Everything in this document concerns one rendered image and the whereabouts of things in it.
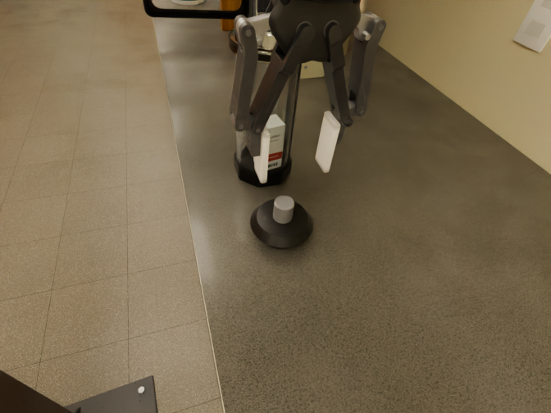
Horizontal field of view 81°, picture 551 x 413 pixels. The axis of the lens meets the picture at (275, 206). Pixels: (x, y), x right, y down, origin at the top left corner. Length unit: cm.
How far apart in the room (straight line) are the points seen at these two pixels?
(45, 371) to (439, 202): 141
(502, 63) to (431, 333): 66
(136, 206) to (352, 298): 158
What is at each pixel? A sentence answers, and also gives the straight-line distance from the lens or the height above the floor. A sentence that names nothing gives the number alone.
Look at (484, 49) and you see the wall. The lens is 98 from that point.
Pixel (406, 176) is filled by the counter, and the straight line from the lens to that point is 65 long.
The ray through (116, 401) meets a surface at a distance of 141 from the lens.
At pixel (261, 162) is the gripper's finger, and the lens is 37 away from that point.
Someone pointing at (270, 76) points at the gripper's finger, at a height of 118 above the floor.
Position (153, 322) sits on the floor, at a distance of 149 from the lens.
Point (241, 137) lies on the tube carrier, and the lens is 52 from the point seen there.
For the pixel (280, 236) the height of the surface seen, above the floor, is 98.
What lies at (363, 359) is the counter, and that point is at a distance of 42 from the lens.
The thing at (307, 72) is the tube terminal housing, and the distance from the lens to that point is 92.
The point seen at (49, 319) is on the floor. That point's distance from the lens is 165.
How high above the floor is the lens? 132
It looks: 46 degrees down
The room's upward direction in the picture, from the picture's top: 6 degrees clockwise
